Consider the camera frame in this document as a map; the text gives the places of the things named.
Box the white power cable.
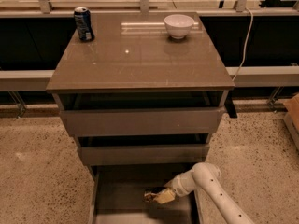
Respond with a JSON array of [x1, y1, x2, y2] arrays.
[[231, 7, 254, 82]]

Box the metal railing with glass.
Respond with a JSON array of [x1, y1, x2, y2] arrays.
[[0, 0, 299, 19]]

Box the blue soda can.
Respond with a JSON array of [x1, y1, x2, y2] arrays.
[[74, 7, 94, 41]]

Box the white ceramic bowl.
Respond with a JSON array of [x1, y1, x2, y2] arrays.
[[164, 14, 194, 39]]

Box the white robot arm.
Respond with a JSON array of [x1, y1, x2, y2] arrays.
[[152, 162, 254, 224]]

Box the cardboard box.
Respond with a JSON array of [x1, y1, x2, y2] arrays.
[[283, 94, 299, 150]]

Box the grey top drawer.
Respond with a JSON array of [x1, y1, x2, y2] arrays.
[[61, 108, 224, 137]]

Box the grey middle drawer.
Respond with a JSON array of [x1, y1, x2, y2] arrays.
[[78, 144, 209, 166]]

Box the grey drawer cabinet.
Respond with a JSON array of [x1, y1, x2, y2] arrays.
[[45, 11, 238, 224]]

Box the grey open bottom drawer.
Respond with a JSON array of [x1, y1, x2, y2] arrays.
[[88, 163, 200, 224]]

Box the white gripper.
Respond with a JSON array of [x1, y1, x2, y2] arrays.
[[154, 175, 191, 204]]

